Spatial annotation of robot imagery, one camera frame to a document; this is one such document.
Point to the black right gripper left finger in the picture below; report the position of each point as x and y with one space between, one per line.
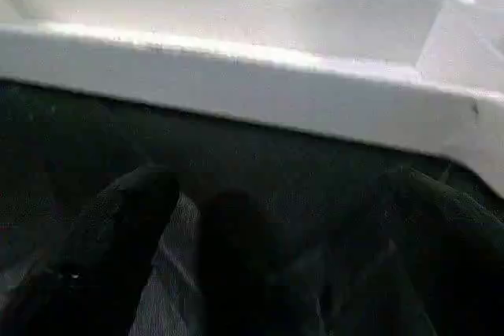
102 265

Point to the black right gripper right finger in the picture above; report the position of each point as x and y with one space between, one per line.
453 257

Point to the white plastic table top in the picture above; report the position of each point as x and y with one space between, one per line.
236 76

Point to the black work mat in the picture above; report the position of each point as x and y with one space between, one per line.
275 163

